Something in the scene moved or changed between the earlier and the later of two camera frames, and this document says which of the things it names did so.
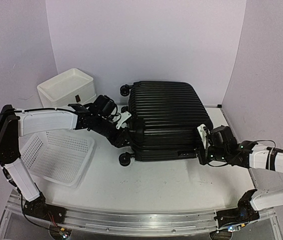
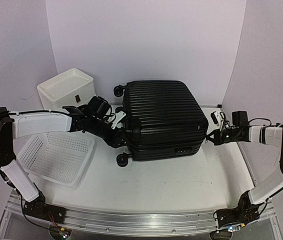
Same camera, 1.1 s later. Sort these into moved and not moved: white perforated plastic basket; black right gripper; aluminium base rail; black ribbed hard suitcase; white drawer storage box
Moved: black right gripper; black ribbed hard suitcase
Not moved: white drawer storage box; aluminium base rail; white perforated plastic basket
